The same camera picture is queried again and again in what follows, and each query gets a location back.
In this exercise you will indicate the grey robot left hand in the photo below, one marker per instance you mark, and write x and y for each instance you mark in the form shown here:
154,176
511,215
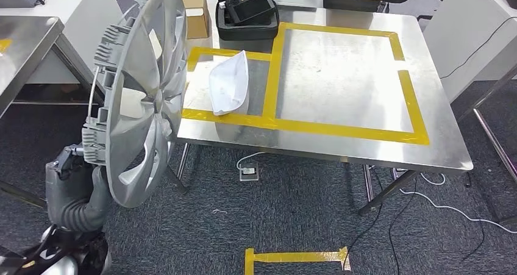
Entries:
68,184

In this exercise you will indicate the grey plastic hubcap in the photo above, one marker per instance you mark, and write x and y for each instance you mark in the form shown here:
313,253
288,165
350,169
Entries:
137,71

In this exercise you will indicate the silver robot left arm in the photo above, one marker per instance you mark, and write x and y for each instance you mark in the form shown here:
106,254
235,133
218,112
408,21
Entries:
80,218

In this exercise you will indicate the white curved plastic part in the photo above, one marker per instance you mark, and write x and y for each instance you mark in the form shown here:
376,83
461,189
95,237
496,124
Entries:
228,83

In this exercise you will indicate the steel workbench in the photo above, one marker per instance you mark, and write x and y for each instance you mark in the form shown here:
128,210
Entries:
343,83

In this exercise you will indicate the steel table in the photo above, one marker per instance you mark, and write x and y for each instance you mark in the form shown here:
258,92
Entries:
24,55

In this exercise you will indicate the yellow tape strip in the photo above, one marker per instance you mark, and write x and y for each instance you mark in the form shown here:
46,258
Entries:
4,45

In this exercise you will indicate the metal floor socket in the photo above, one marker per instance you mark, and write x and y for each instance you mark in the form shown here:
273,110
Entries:
248,172

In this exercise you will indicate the cardboard box white label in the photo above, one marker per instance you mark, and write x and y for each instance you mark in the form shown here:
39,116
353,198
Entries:
198,28

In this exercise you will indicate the black foam case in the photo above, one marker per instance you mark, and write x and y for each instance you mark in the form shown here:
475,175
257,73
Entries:
246,30

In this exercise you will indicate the yellow tape square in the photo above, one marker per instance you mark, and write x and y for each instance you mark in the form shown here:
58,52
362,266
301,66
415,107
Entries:
299,257

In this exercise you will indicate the black remote controller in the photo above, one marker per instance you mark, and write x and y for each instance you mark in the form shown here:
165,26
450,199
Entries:
250,6

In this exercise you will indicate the white desk steel legs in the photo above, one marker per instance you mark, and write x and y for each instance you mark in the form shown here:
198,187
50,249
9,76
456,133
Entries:
464,43

